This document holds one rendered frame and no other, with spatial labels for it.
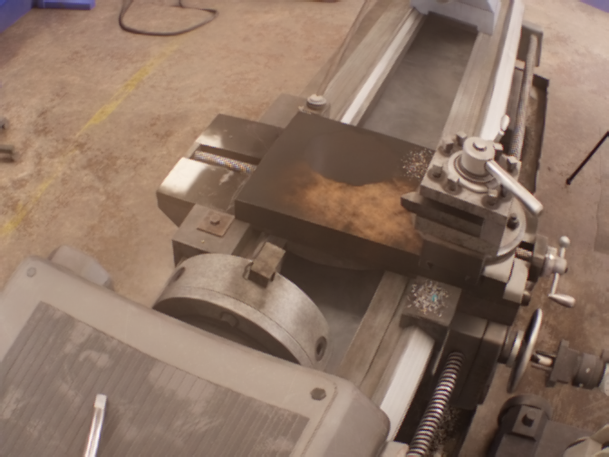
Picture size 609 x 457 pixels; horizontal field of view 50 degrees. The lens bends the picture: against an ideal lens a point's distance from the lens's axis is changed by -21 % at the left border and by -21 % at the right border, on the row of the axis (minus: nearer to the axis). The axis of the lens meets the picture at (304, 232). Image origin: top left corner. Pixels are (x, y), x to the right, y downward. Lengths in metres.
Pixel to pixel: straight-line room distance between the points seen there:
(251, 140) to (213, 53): 2.08
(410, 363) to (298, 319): 0.43
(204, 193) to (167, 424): 0.97
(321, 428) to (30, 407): 0.32
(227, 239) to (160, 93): 2.06
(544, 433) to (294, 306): 1.32
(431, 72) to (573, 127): 1.49
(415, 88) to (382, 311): 0.96
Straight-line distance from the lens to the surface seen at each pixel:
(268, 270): 1.01
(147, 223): 2.87
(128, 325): 0.82
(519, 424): 2.14
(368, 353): 1.42
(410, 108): 2.19
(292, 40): 3.91
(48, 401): 0.77
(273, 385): 0.76
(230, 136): 1.78
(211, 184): 1.66
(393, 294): 1.52
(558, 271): 1.61
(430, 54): 2.49
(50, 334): 0.82
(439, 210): 1.32
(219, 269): 1.03
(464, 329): 1.53
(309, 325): 1.03
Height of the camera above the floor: 1.97
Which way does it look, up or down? 45 degrees down
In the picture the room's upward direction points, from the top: 3 degrees clockwise
